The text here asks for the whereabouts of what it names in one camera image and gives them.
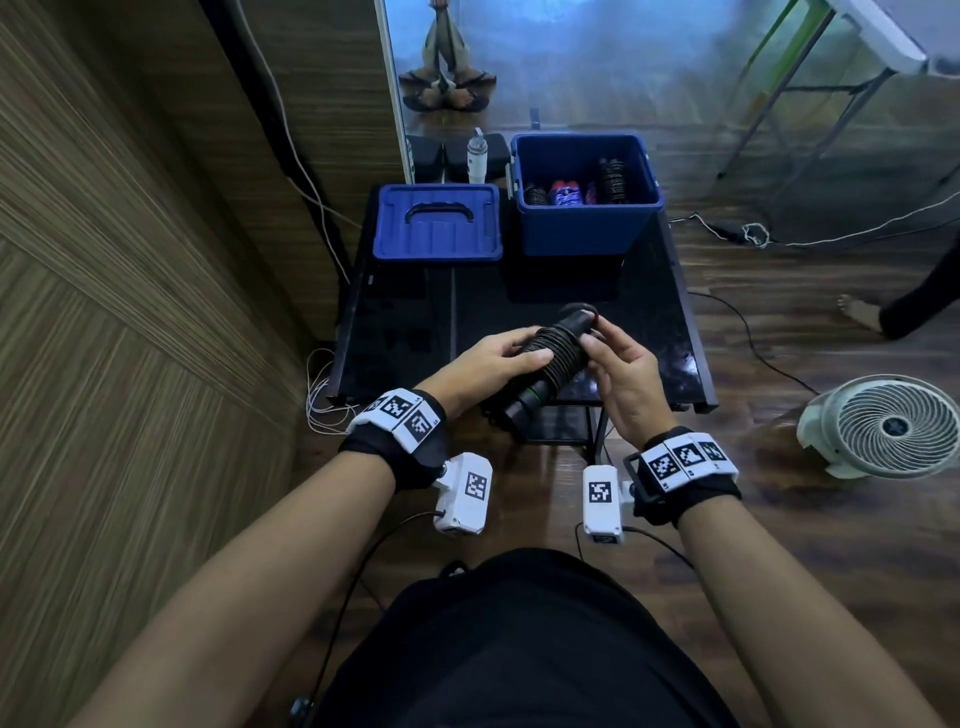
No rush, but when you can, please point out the black camera cable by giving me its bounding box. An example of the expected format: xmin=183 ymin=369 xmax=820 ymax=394
xmin=299 ymin=509 xmax=448 ymax=728
xmin=573 ymin=522 xmax=695 ymax=569

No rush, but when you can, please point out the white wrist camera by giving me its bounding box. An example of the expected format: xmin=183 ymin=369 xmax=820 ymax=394
xmin=582 ymin=464 xmax=635 ymax=545
xmin=433 ymin=452 xmax=494 ymax=537

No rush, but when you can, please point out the blue plastic bin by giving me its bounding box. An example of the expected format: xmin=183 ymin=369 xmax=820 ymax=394
xmin=509 ymin=132 xmax=665 ymax=258

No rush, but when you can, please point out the white cable coil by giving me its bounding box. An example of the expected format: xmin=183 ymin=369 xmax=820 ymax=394
xmin=305 ymin=347 xmax=360 ymax=436

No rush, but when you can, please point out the black pouch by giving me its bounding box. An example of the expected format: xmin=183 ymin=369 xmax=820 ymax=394
xmin=443 ymin=133 xmax=511 ymax=184

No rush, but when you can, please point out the person's left forearm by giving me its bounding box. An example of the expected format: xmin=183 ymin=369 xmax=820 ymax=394
xmin=67 ymin=449 xmax=397 ymax=728

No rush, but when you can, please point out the black wristband with marker tags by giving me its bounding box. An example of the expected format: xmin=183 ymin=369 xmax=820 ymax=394
xmin=338 ymin=387 xmax=449 ymax=493
xmin=623 ymin=425 xmax=742 ymax=529

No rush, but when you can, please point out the person's right hand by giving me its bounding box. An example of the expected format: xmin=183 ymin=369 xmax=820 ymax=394
xmin=578 ymin=314 xmax=680 ymax=451

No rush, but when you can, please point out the white wall cable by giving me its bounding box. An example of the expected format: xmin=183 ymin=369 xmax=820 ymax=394
xmin=236 ymin=0 xmax=363 ymax=283

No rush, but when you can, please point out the person's right forearm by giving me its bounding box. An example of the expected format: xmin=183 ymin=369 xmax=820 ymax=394
xmin=678 ymin=494 xmax=946 ymax=728

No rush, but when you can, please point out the black floor cable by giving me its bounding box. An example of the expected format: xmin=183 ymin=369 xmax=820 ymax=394
xmin=688 ymin=290 xmax=820 ymax=397

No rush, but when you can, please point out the black glossy low table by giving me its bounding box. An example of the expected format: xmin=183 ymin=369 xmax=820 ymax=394
xmin=327 ymin=183 xmax=719 ymax=463

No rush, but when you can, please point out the person's black clothing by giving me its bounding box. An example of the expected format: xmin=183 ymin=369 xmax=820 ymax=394
xmin=314 ymin=547 xmax=740 ymax=728

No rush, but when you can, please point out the thin white hanging cable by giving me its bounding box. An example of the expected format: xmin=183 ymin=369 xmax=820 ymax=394
xmin=669 ymin=191 xmax=960 ymax=250

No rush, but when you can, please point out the blue bin lid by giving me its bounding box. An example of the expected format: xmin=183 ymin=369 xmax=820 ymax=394
xmin=372 ymin=183 xmax=504 ymax=264

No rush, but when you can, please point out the black green-striped jump rope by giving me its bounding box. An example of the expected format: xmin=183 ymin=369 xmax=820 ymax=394
xmin=479 ymin=302 xmax=600 ymax=444

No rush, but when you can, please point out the white floor fan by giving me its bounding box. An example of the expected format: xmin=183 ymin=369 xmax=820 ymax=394
xmin=796 ymin=373 xmax=960 ymax=481

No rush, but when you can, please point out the person's left hand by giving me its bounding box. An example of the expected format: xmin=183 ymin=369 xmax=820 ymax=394
xmin=416 ymin=326 xmax=555 ymax=421

